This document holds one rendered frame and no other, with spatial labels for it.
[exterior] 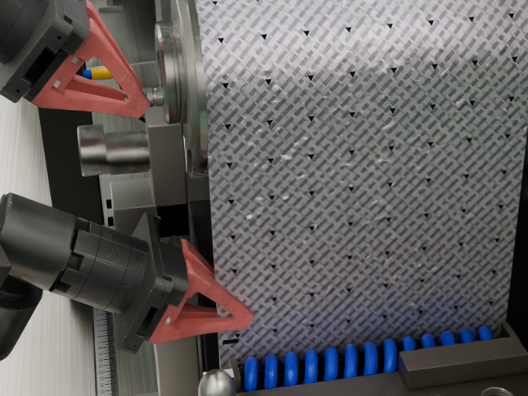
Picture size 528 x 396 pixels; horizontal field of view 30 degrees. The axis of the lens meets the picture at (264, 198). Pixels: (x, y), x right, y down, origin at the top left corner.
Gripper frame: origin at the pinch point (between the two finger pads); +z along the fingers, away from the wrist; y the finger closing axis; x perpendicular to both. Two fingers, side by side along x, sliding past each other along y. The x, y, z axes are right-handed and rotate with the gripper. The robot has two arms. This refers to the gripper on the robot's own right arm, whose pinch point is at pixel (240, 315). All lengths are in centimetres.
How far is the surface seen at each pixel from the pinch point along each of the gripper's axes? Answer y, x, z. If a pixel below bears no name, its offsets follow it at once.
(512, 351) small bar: 5.8, 7.9, 18.3
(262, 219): 0.3, 8.2, -2.6
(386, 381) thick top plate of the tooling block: 5.0, 1.6, 10.9
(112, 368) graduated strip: -17.9, -20.1, -0.6
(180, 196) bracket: -7.1, 4.4, -6.5
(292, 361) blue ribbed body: 2.8, -0.8, 4.5
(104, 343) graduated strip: -22.2, -20.4, -1.1
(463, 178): 0.2, 17.1, 9.8
